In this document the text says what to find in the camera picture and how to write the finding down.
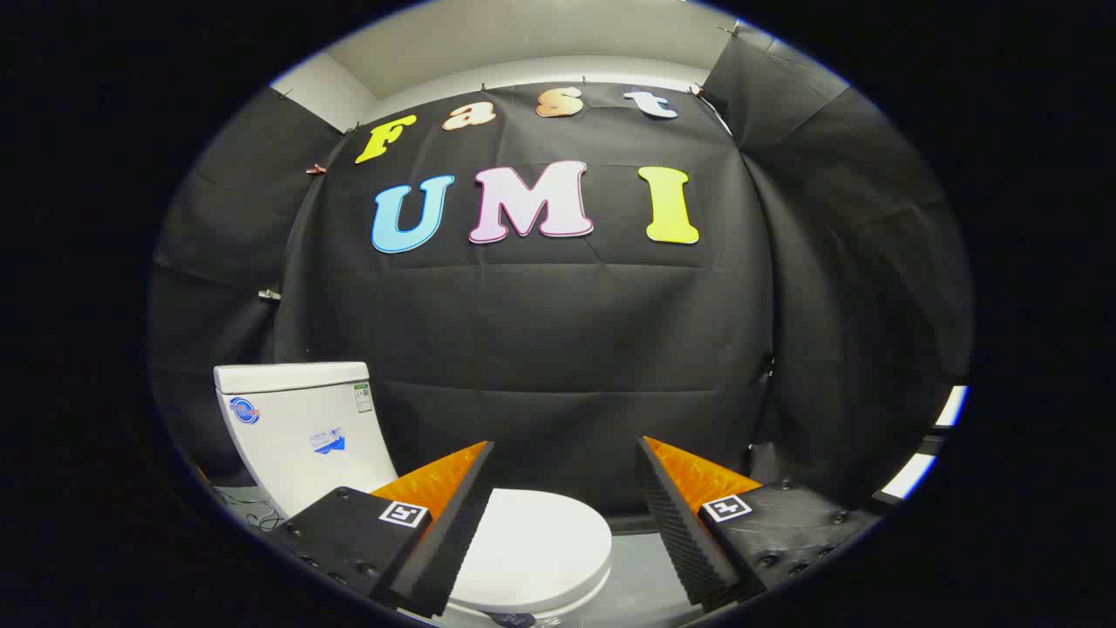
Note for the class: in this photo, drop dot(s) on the white striped panel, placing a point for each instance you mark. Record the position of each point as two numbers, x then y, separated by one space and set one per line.
911 475

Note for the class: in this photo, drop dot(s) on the white toilet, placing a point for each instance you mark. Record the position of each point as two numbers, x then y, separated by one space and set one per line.
296 436

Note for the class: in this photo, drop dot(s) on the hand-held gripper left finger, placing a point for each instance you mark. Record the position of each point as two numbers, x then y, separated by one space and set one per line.
458 532

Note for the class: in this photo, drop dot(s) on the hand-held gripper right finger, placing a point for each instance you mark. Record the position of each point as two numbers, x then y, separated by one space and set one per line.
684 532

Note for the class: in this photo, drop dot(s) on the white toilet lid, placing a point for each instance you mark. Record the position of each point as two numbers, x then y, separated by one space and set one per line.
540 549

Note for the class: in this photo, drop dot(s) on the black backdrop cloth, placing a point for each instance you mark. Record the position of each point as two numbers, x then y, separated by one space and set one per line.
558 331

